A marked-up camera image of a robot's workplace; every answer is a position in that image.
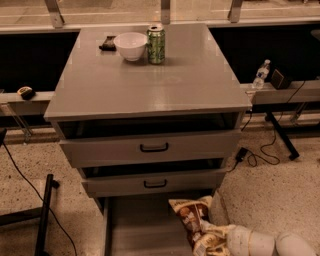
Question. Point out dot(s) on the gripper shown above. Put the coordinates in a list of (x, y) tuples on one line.
[(239, 240)]

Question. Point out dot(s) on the brown chip bag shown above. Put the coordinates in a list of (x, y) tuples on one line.
[(193, 214)]

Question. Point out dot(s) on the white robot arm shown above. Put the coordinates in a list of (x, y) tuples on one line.
[(235, 240)]

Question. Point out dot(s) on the grey bottom drawer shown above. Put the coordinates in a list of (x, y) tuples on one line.
[(146, 225)]

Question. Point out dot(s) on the grey drawer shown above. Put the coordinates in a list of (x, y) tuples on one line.
[(152, 148), (146, 225), (138, 184)]

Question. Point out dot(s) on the grey top drawer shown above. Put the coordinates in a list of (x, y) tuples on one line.
[(152, 148)]

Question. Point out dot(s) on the grey middle drawer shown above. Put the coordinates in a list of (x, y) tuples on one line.
[(138, 184)]

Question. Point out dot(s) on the grey drawer cabinet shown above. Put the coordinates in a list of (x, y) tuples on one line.
[(100, 94)]

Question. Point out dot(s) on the clear water bottle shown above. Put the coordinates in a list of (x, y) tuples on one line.
[(261, 75)]

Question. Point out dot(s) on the small black box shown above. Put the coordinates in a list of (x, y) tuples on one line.
[(279, 80)]

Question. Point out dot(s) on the black metal stand left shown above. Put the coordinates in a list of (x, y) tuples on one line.
[(41, 213)]

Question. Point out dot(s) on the green soda can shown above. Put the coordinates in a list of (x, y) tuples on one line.
[(156, 43)]

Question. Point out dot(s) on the white bowl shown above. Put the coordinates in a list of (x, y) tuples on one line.
[(131, 45)]

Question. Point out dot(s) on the dark snack bar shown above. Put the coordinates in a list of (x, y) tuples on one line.
[(108, 44)]

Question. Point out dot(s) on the small black yellow object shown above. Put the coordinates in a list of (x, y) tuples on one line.
[(26, 92)]

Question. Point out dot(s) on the black power adapter with cable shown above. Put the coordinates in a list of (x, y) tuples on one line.
[(252, 158)]

